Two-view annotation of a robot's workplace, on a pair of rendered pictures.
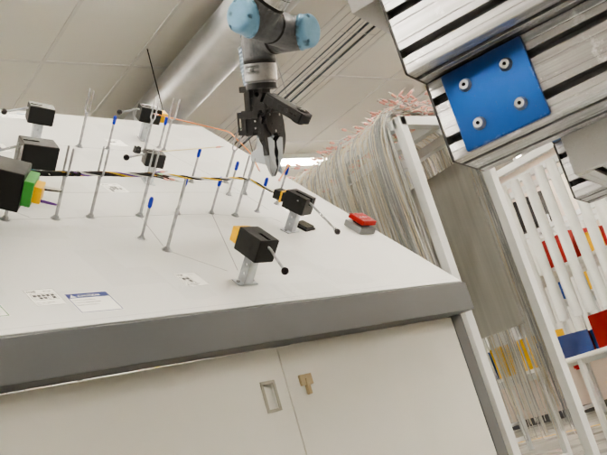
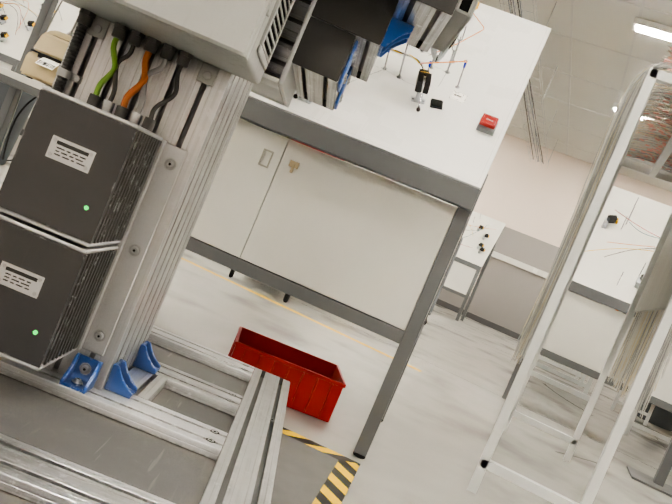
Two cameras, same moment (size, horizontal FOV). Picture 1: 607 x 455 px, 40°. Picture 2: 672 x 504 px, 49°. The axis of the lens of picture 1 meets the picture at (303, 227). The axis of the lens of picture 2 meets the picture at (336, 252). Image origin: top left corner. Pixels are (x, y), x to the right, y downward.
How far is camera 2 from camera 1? 198 cm
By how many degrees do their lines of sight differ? 59
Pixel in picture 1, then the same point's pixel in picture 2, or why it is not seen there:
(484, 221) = not seen: outside the picture
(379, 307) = (371, 157)
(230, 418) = (235, 152)
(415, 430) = (353, 240)
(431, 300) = (426, 180)
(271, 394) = (269, 158)
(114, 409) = not seen: hidden behind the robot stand
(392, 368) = (366, 200)
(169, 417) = not seen: hidden behind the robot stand
